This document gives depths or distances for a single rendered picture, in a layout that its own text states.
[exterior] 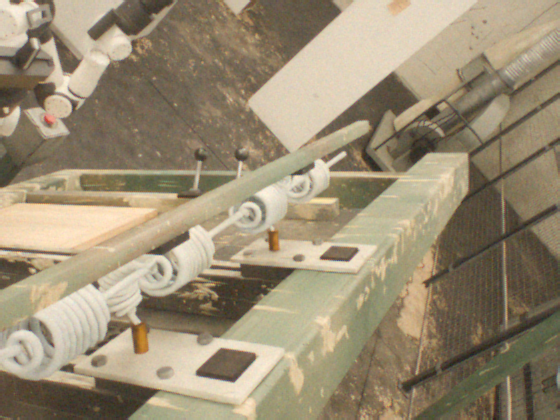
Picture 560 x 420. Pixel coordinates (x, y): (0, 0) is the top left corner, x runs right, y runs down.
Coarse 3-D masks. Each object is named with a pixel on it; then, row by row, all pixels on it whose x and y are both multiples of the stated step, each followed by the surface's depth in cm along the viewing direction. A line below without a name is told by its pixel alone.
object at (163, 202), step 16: (32, 192) 192; (48, 192) 189; (64, 192) 187; (80, 192) 185; (96, 192) 183; (112, 192) 181; (128, 192) 178; (144, 192) 176; (144, 208) 172; (160, 208) 169; (288, 208) 152; (304, 208) 150; (320, 208) 148; (336, 208) 150
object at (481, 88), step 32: (544, 32) 630; (480, 64) 656; (448, 96) 668; (480, 96) 638; (384, 128) 699; (416, 128) 640; (448, 128) 663; (480, 128) 627; (384, 160) 642; (416, 160) 627
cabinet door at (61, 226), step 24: (0, 216) 175; (24, 216) 173; (48, 216) 170; (72, 216) 168; (96, 216) 165; (120, 216) 162; (144, 216) 161; (0, 240) 151; (24, 240) 149; (48, 240) 147; (72, 240) 144; (96, 240) 146
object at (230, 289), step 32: (0, 256) 120; (32, 256) 117; (64, 256) 114; (256, 256) 94; (288, 256) 92; (0, 288) 122; (96, 288) 110; (192, 288) 101; (224, 288) 98; (256, 288) 95
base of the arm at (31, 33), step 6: (30, 0) 166; (36, 0) 167; (42, 0) 168; (48, 0) 170; (54, 6) 172; (54, 12) 173; (54, 18) 174; (42, 24) 171; (48, 24) 173; (30, 30) 168; (36, 30) 170; (42, 30) 172; (30, 36) 170; (36, 36) 171
